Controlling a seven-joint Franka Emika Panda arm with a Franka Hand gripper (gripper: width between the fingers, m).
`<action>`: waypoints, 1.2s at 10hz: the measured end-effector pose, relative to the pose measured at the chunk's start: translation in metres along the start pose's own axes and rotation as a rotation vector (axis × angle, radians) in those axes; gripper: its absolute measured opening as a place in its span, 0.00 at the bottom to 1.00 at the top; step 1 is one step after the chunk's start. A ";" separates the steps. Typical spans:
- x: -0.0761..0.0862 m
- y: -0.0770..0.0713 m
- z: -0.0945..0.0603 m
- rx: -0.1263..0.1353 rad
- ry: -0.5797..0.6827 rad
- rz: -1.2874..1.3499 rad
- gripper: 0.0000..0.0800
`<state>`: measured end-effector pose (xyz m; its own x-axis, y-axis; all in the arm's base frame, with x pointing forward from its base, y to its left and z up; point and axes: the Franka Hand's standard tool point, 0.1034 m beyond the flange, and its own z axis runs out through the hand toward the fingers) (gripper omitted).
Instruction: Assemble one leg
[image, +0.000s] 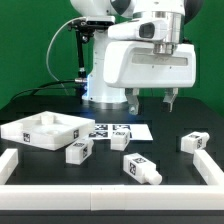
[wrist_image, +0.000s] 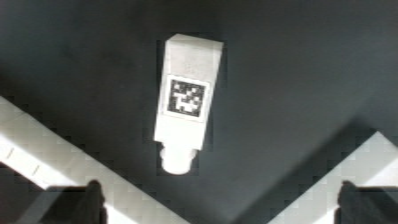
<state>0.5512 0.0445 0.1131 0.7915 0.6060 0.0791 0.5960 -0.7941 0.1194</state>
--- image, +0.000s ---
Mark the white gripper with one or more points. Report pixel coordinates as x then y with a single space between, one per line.
132 65

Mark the white square table top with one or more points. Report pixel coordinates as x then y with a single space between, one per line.
47 130

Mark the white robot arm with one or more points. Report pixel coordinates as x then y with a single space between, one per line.
176 13

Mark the paper sheet with tags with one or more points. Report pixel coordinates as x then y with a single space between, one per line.
104 131

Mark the white U-shaped fence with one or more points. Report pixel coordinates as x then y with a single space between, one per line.
209 196

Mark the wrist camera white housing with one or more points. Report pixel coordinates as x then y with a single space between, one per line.
139 29

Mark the black camera on stand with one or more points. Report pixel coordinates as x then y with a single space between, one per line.
84 29

